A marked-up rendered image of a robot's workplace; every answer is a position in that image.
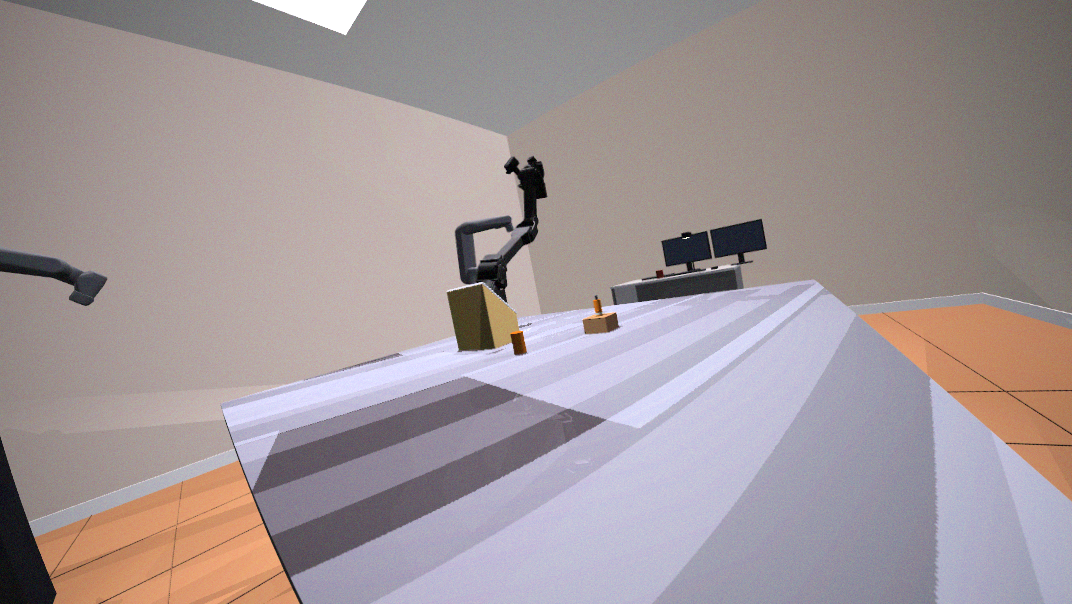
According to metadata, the translucent orange cylinder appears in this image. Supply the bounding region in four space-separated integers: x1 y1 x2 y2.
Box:
510 332 527 355

